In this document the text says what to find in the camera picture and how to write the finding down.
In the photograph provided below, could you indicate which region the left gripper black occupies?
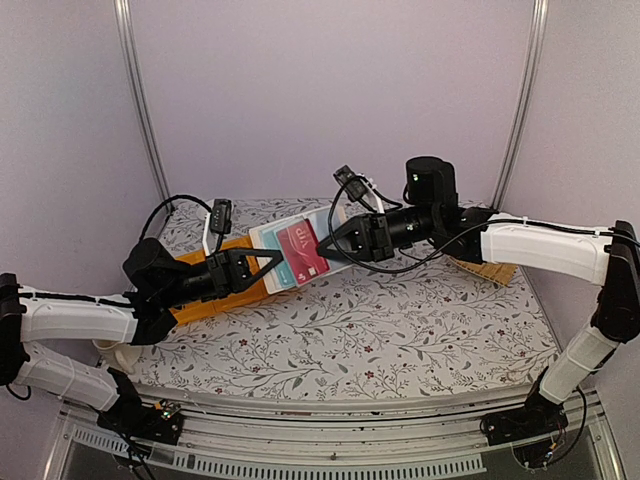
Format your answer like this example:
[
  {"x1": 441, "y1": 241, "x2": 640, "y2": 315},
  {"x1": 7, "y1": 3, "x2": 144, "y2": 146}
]
[{"x1": 158, "y1": 246, "x2": 283, "y2": 309}]

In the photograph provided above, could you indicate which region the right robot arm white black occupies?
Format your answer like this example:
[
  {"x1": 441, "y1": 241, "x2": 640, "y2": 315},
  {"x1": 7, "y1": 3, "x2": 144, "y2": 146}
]
[{"x1": 316, "y1": 156, "x2": 639, "y2": 436}]

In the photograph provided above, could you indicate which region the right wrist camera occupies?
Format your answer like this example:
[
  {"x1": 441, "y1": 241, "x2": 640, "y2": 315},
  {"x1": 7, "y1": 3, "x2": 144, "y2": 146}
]
[{"x1": 333, "y1": 165, "x2": 384, "y2": 213}]

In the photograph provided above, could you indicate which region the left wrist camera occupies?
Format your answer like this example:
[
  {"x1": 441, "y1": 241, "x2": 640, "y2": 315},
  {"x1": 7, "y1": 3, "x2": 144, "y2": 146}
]
[{"x1": 202, "y1": 199, "x2": 233, "y2": 256}]

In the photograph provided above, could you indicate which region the front aluminium rail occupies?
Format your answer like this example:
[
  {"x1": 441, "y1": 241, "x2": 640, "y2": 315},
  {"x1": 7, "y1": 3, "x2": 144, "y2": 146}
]
[{"x1": 44, "y1": 386, "x2": 628, "y2": 479}]

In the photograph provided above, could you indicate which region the beige card holder wallet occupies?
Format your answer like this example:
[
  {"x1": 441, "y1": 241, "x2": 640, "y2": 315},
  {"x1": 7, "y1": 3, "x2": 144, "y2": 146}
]
[{"x1": 249, "y1": 205, "x2": 351, "y2": 295}]

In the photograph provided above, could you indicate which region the right black cable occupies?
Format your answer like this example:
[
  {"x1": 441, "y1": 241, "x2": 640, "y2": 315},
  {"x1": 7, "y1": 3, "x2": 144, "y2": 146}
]
[{"x1": 327, "y1": 184, "x2": 640, "y2": 274}]

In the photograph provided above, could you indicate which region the right aluminium frame post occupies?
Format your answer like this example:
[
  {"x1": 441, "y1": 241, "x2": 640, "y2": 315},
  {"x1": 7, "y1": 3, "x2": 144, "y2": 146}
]
[{"x1": 491, "y1": 0, "x2": 549, "y2": 210}]

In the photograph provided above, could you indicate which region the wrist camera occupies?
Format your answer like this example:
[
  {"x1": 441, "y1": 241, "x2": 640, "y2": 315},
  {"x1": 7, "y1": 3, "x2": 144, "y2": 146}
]
[
  {"x1": 333, "y1": 165, "x2": 384, "y2": 213},
  {"x1": 202, "y1": 199, "x2": 233, "y2": 256}
]

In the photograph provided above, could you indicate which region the left black cable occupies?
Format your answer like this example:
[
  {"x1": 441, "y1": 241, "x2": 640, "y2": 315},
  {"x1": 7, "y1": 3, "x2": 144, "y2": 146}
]
[{"x1": 138, "y1": 193, "x2": 214, "y2": 241}]

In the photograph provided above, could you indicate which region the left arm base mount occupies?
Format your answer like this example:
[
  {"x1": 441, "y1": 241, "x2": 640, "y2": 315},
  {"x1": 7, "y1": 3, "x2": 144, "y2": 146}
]
[{"x1": 97, "y1": 399, "x2": 185, "y2": 446}]

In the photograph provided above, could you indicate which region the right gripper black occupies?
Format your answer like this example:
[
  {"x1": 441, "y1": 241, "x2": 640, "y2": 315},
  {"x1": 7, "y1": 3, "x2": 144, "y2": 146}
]
[{"x1": 317, "y1": 204, "x2": 440, "y2": 262}]

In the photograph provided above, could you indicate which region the aluminium frame post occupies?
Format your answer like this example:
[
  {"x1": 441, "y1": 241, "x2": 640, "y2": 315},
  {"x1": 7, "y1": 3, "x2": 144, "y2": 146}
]
[
  {"x1": 113, "y1": 0, "x2": 170, "y2": 200},
  {"x1": 491, "y1": 0, "x2": 549, "y2": 210}
]

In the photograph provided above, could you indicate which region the woven bamboo tray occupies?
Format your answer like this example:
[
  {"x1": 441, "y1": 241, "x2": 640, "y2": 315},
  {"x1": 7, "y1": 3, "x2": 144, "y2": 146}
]
[{"x1": 449, "y1": 257, "x2": 518, "y2": 287}]

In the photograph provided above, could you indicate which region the left aluminium frame post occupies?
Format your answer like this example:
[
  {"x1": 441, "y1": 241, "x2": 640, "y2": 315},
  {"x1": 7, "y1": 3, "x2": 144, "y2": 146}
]
[{"x1": 113, "y1": 0, "x2": 170, "y2": 200}]

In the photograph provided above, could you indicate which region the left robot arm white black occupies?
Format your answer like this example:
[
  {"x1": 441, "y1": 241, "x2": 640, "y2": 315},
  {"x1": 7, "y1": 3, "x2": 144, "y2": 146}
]
[{"x1": 1, "y1": 238, "x2": 283, "y2": 434}]

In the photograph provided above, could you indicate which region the yellow left storage bin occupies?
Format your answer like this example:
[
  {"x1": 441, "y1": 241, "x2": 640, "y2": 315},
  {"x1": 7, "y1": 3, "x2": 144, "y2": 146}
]
[{"x1": 171, "y1": 250, "x2": 216, "y2": 325}]

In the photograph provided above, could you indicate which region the yellow middle storage bin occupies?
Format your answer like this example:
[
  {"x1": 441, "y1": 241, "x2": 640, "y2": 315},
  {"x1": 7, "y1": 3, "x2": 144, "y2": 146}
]
[{"x1": 211, "y1": 235, "x2": 268, "y2": 314}]

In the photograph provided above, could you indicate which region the black cable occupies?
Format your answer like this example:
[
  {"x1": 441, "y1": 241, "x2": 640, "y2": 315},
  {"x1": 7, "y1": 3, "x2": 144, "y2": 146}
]
[
  {"x1": 327, "y1": 184, "x2": 640, "y2": 274},
  {"x1": 138, "y1": 193, "x2": 214, "y2": 241}
]

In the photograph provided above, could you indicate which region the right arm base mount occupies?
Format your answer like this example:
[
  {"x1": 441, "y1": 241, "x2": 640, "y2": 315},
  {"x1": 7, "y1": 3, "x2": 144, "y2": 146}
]
[{"x1": 479, "y1": 400, "x2": 569, "y2": 446}]

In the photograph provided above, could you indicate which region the yellow storage bin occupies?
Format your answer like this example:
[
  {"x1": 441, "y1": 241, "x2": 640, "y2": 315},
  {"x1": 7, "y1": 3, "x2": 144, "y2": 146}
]
[
  {"x1": 171, "y1": 250, "x2": 216, "y2": 325},
  {"x1": 211, "y1": 235, "x2": 268, "y2": 314}
]

